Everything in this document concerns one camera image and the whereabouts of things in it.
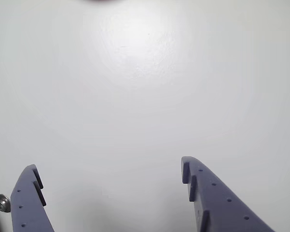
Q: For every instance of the blue-grey gripper finger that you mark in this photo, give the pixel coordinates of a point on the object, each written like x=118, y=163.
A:
x=217, y=205
x=26, y=207

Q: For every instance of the red ball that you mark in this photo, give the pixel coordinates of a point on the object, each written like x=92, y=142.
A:
x=99, y=0

